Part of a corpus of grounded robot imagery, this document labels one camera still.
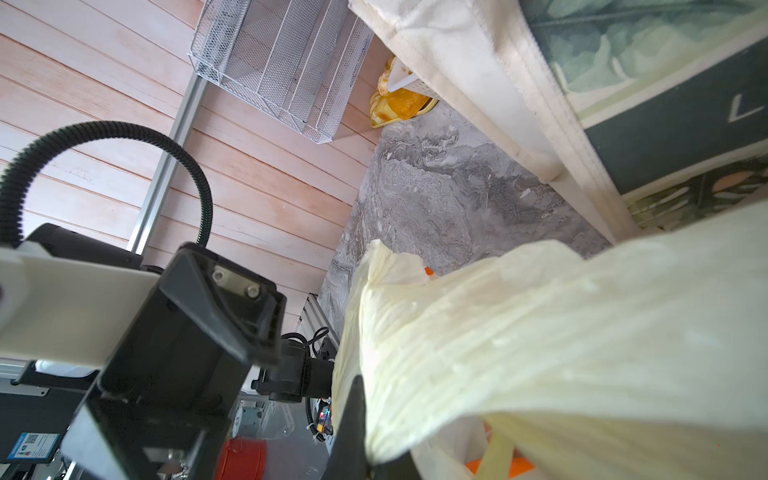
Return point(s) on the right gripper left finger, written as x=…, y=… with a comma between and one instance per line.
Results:
x=347, y=460

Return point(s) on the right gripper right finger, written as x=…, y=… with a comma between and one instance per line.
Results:
x=402, y=468

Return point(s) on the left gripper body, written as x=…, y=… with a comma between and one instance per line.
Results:
x=175, y=376

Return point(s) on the yellow plastic bag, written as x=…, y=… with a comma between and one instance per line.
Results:
x=647, y=361

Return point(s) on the canvas tote bag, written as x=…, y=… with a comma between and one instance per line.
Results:
x=645, y=116

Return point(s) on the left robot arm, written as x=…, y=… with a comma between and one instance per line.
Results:
x=278, y=212

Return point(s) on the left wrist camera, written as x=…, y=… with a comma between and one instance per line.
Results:
x=64, y=310

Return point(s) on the white wire rack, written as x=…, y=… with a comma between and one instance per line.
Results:
x=295, y=60

